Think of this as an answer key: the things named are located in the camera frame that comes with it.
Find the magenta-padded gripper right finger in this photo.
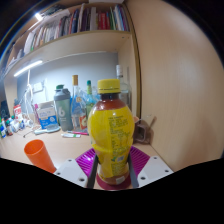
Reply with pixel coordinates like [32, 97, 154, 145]
[126, 145, 174, 189]

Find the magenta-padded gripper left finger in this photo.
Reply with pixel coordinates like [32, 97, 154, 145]
[53, 148, 100, 189]

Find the yellow-labelled tea drink bottle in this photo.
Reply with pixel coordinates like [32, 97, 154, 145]
[87, 78, 136, 186]

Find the white toothpaste tube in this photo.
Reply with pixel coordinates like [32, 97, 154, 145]
[60, 132, 82, 139]

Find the orange plastic cup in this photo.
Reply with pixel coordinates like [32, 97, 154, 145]
[23, 139, 58, 174]

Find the pink pen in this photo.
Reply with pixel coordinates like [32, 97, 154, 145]
[66, 130, 90, 136]

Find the brown ceramic mug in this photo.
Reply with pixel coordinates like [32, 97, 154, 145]
[133, 116, 155, 145]

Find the light blue hairbrush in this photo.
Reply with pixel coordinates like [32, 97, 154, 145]
[33, 124, 62, 136]

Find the blue and white carton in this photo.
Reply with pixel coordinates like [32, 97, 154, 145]
[35, 100, 60, 130]

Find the grey shaker bottle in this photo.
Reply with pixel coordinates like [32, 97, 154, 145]
[53, 84, 74, 132]

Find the green-capped clear bottle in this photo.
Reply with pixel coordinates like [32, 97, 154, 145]
[85, 79, 96, 118]

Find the red and white canister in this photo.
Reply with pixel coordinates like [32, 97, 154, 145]
[13, 104, 24, 121]

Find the clear glass bottle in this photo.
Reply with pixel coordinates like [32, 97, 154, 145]
[114, 64, 132, 108]

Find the white desk lamp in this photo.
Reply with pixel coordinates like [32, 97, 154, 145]
[21, 69, 36, 118]

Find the slim white light strip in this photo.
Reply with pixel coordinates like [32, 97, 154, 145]
[13, 59, 44, 78]

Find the wooden shelf unit with books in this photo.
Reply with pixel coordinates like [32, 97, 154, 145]
[0, 0, 141, 88]

